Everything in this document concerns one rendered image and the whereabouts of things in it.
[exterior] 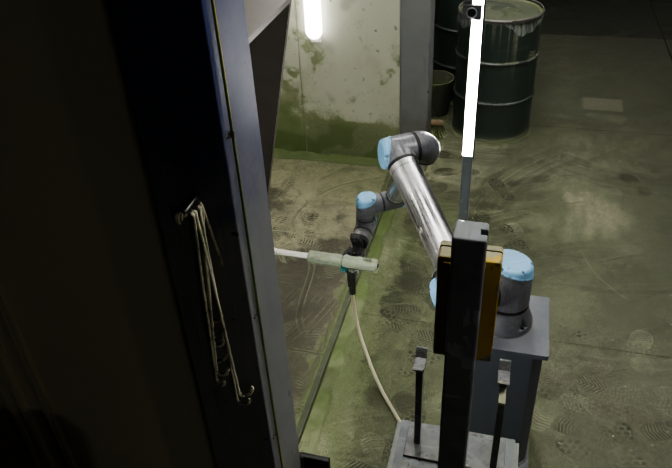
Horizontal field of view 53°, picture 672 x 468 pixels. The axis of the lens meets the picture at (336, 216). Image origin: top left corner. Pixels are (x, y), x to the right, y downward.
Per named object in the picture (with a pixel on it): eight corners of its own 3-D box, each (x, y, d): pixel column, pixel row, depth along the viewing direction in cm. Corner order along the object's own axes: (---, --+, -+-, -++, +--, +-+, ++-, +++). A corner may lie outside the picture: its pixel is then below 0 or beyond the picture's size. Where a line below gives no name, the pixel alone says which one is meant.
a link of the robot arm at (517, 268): (538, 306, 231) (545, 266, 221) (494, 319, 227) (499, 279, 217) (514, 280, 243) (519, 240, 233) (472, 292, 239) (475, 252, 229)
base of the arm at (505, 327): (532, 305, 246) (536, 284, 241) (531, 342, 231) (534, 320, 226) (479, 298, 251) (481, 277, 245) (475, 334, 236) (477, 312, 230)
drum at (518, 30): (446, 110, 528) (452, -4, 478) (520, 107, 527) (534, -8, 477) (457, 145, 480) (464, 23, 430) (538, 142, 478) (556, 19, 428)
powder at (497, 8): (454, 0, 478) (454, -2, 478) (531, -3, 477) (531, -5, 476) (466, 25, 434) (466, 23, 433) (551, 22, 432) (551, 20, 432)
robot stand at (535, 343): (529, 412, 286) (549, 297, 249) (527, 474, 261) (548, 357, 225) (456, 399, 293) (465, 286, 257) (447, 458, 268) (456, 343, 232)
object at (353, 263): (380, 293, 300) (378, 255, 285) (378, 301, 296) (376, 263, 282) (277, 277, 312) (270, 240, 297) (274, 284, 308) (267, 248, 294)
